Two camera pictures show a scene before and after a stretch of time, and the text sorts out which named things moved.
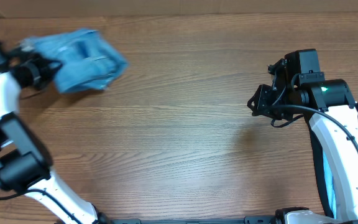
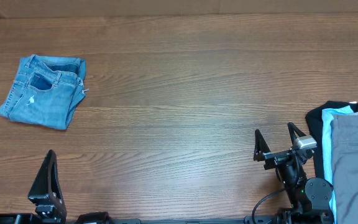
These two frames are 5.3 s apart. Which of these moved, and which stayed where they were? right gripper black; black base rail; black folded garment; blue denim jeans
Moved: right gripper black; blue denim jeans
Stayed: black folded garment; black base rail
